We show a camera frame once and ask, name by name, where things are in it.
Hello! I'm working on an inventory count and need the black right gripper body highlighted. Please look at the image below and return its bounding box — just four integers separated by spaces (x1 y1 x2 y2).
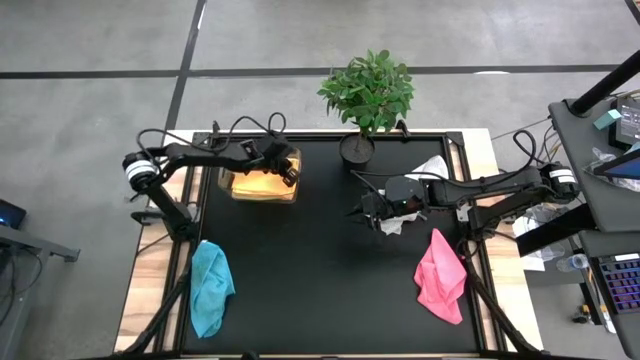
363 189 401 224

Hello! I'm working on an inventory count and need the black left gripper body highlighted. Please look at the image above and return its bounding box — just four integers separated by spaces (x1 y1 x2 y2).
257 133 300 169

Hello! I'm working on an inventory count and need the orange microfiber towel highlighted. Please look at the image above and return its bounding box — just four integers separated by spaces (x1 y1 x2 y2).
230 157 301 199

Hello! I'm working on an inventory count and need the pale waffle weave towel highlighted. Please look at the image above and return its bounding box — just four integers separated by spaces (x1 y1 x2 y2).
379 154 450 236

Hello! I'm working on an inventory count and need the pink microfiber towel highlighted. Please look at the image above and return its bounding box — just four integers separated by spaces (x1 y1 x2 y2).
413 228 468 326

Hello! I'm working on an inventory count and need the teal microfiber towel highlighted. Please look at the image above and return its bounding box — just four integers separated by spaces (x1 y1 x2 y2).
188 239 236 340

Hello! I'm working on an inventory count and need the clear plastic bin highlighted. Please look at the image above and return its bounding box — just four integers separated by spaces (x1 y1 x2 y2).
217 144 303 205

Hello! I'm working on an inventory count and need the black table mat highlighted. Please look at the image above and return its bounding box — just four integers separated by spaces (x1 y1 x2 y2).
182 138 482 355

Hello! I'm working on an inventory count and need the green potted plant black pot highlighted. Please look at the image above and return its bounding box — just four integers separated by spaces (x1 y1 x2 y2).
316 49 416 167

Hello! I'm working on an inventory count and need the white paper sheet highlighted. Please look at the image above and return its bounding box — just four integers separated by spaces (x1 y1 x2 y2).
512 215 549 273

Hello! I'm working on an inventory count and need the grey side desk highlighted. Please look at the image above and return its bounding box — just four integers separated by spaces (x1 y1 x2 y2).
514 97 640 360

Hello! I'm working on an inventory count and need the clear plastic bottle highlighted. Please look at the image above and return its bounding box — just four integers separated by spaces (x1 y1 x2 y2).
557 253 592 274

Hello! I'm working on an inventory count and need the clear plastic bag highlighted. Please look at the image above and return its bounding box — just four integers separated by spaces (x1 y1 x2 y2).
584 147 640 194

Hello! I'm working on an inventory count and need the small black yellow tool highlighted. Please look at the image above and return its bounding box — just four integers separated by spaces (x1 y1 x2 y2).
573 303 594 325

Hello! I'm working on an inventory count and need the small teal box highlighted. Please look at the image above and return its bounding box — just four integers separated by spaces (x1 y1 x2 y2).
593 108 624 131

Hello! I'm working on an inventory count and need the blue screen tablet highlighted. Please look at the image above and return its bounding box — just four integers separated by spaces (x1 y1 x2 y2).
592 148 640 182

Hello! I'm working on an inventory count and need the backlit computer keyboard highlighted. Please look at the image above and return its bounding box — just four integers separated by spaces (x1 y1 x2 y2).
597 252 640 316

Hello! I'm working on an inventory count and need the black metal pole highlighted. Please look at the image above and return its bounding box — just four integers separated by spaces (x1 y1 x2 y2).
569 49 640 117

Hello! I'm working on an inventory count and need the black screen device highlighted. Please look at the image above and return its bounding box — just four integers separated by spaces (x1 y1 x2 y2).
608 94 640 151

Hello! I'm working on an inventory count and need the dark device with blue light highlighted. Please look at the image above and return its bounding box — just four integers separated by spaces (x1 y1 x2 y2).
0 198 27 230

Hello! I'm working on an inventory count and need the grey desk with leg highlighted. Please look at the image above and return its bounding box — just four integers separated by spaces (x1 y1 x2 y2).
0 224 81 360

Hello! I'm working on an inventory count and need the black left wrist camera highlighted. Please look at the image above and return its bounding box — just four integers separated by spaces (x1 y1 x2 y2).
239 138 261 162

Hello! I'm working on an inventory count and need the black metal table frame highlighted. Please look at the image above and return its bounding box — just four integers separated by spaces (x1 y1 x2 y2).
117 119 544 359

